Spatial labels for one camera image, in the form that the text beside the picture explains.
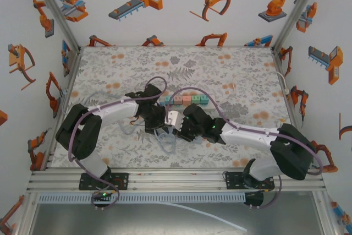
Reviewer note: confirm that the orange plug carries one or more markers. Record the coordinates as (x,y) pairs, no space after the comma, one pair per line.
(186,99)

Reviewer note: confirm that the pale blue power strip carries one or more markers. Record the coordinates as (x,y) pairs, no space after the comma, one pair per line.
(198,139)

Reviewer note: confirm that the aluminium corner post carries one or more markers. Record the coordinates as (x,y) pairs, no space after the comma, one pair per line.
(55,12)
(298,12)

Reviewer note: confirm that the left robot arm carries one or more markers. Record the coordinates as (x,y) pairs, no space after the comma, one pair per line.
(115,111)

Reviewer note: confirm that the controller board with green light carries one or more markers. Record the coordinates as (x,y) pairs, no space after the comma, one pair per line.
(103,195)

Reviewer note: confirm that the teal plug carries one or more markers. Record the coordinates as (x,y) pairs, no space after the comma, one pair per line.
(204,99)
(169,100)

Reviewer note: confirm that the green plug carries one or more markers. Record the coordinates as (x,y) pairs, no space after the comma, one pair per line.
(195,99)

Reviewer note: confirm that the aluminium rail beam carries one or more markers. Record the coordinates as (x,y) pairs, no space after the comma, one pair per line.
(176,180)

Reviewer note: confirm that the floral table mat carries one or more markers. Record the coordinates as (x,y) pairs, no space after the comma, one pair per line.
(192,61)

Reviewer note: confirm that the black controller box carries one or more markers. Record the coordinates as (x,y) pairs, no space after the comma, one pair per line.
(254,199)

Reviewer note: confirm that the pink plug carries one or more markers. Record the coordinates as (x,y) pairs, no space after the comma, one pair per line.
(177,100)

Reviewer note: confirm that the white plastic tube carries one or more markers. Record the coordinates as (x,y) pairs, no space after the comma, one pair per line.
(209,213)

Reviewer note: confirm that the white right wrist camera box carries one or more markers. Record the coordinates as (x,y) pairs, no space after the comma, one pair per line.
(174,118)

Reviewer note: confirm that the white power strip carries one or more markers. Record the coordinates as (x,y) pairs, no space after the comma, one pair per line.
(209,107)

